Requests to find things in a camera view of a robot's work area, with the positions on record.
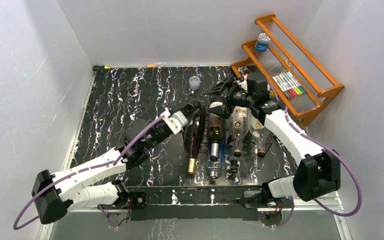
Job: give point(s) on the blue clear glass bottle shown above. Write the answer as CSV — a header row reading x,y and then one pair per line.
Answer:
x,y
215,162

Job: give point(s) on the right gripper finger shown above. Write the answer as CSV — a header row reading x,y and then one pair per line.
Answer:
x,y
220,87
219,106

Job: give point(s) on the dark red gold-foil wine bottle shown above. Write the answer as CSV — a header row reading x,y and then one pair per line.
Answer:
x,y
192,159

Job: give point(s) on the pack of coloured markers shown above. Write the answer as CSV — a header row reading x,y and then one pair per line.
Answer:
x,y
288,84

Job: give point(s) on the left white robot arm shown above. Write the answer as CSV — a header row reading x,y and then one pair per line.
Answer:
x,y
56,194

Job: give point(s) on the black wire wine rack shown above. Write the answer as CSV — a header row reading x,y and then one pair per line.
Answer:
x,y
206,101

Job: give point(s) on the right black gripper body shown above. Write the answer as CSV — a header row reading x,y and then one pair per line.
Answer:
x,y
241,98

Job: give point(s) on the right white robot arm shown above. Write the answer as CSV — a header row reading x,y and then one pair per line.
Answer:
x,y
318,170

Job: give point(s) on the orange wooden shelf rack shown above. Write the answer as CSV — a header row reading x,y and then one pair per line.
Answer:
x,y
286,54

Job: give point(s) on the blue white lidded jar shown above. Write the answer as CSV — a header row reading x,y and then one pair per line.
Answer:
x,y
262,43

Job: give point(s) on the dark green white-label wine bottle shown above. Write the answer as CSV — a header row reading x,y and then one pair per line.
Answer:
x,y
197,125

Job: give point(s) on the green silver-foil wine bottle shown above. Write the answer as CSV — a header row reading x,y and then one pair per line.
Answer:
x,y
215,134

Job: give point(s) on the clear bottle black gold label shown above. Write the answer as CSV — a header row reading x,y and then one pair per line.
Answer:
x,y
234,164

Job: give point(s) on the clear bottle white gold label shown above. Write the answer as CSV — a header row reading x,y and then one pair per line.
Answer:
x,y
238,128

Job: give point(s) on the small clear plastic cup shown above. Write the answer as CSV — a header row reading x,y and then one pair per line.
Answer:
x,y
194,83

